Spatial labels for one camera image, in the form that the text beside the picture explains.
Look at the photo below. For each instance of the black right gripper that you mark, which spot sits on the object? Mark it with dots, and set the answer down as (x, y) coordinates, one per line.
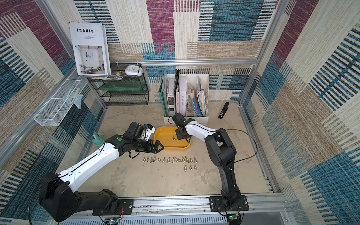
(180, 131)

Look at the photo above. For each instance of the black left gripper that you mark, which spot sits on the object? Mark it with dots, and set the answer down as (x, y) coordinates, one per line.
(150, 148)

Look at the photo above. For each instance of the yellow oval storage tray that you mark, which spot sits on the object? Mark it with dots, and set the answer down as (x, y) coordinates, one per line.
(165, 135)

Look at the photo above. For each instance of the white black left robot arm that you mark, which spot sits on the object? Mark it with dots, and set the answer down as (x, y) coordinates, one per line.
(59, 194)

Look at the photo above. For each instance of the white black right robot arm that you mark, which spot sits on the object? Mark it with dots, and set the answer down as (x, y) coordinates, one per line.
(221, 152)

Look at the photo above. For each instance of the blue booklet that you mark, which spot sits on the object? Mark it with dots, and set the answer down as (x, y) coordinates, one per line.
(196, 108)

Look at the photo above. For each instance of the white pink book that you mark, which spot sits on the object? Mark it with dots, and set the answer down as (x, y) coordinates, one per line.
(182, 95)

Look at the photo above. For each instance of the white perforated file organizer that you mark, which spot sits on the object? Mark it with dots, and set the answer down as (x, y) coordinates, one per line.
(197, 86)

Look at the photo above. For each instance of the green folder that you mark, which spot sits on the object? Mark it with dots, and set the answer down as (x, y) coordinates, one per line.
(162, 94)

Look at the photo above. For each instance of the black stapler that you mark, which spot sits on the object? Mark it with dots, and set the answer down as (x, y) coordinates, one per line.
(224, 110)

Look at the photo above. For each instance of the green spray bottle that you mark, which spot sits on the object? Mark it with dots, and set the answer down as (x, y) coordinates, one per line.
(98, 141)

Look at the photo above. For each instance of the white round alarm clock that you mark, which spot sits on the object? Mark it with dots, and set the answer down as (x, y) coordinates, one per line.
(133, 70)

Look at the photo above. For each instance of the white Inedia magazine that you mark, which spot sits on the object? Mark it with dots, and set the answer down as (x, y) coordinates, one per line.
(89, 41)

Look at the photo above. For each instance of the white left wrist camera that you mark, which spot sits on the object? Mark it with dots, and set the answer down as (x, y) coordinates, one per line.
(148, 131)

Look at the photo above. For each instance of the black wire mesh shelf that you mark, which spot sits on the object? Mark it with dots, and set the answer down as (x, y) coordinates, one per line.
(118, 89)

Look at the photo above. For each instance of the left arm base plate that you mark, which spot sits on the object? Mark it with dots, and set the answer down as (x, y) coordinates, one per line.
(121, 206)

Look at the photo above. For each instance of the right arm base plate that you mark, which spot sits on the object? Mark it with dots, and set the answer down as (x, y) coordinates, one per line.
(221, 204)

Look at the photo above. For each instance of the white wire wall basket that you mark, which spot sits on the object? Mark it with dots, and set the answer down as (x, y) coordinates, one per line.
(55, 110)

